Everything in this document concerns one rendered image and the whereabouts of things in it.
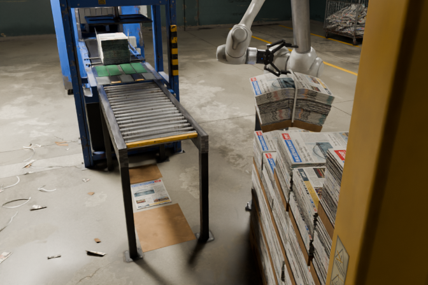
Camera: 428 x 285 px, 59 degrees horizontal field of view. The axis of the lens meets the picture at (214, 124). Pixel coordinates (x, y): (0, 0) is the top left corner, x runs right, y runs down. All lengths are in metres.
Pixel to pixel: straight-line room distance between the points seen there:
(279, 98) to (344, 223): 1.52
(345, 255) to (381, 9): 0.29
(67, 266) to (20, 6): 8.80
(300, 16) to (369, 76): 1.90
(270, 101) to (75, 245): 1.68
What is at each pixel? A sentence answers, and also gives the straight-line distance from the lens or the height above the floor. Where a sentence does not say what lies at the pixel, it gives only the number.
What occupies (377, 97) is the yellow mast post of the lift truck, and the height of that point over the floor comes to 1.65.
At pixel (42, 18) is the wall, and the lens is 10.88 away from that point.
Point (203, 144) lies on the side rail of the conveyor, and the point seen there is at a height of 0.74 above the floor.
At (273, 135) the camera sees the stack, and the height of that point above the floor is 0.83.
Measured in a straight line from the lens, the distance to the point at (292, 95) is 1.99.
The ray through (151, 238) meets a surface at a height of 0.00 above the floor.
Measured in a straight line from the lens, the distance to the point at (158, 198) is 3.18.
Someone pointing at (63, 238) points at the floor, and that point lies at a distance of 2.95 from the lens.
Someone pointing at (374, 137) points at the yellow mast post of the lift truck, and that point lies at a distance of 0.42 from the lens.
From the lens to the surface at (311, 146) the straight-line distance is 1.63.
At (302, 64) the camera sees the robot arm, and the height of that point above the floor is 1.20.
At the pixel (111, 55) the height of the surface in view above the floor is 0.89.
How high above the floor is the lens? 1.77
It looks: 23 degrees down
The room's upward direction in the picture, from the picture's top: straight up
